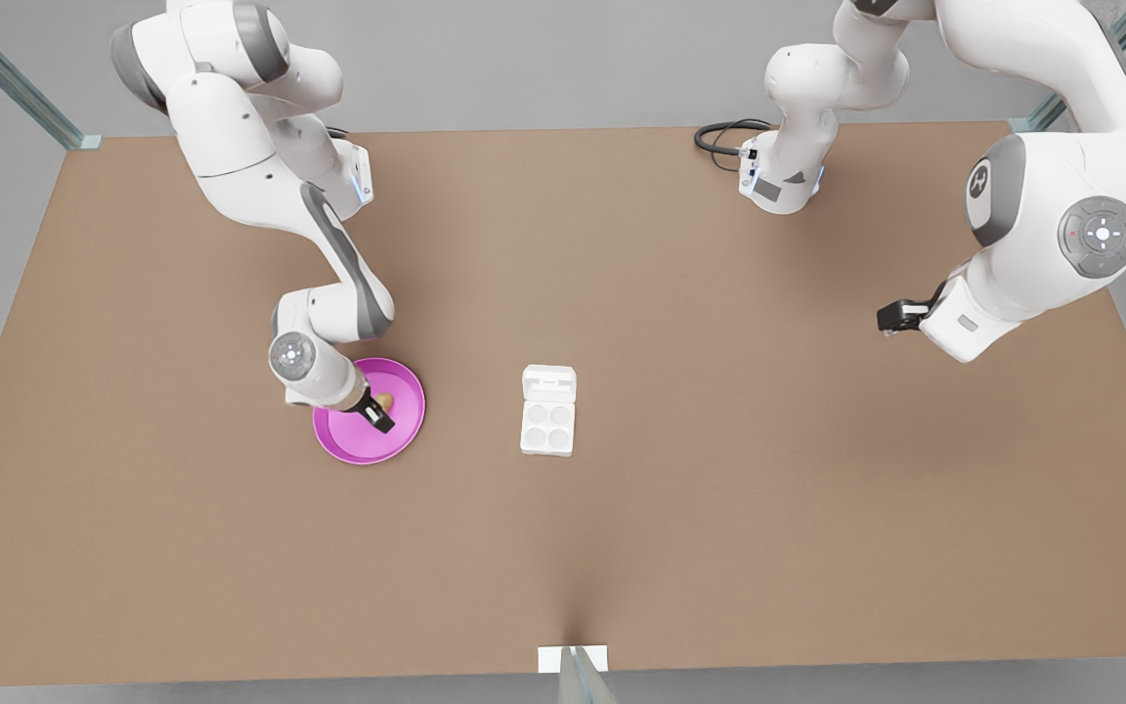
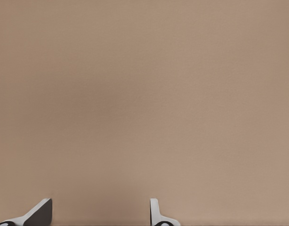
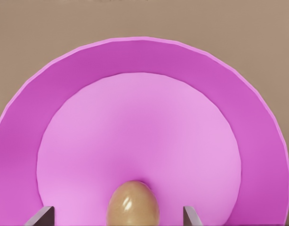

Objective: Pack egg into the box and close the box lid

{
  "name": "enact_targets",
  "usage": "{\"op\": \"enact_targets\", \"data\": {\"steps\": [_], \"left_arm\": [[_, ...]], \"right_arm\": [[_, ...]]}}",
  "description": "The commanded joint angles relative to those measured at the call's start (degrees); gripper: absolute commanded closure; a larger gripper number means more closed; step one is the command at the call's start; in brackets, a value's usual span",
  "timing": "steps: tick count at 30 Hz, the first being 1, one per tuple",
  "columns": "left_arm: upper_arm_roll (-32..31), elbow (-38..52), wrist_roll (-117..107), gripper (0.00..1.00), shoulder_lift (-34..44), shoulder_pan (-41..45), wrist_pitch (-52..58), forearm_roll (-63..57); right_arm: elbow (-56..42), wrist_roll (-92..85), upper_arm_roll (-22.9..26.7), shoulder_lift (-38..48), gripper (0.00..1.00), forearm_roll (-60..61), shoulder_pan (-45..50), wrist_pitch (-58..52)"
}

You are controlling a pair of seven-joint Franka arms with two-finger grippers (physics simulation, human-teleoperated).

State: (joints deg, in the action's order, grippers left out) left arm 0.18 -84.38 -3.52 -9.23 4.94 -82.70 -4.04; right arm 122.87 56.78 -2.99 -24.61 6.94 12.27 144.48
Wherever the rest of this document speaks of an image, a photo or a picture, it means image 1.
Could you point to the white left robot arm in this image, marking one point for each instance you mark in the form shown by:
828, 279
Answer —
1061, 196

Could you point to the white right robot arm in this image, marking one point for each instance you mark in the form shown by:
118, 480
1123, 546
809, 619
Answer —
231, 127

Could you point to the silver frame post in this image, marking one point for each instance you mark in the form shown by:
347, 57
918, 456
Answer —
578, 670
6, 73
1091, 64

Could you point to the pink round plate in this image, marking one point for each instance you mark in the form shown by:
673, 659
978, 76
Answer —
368, 430

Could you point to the brown egg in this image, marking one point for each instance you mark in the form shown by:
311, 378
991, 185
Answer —
384, 400

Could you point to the white egg box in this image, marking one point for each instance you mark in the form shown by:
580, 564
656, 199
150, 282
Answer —
548, 411

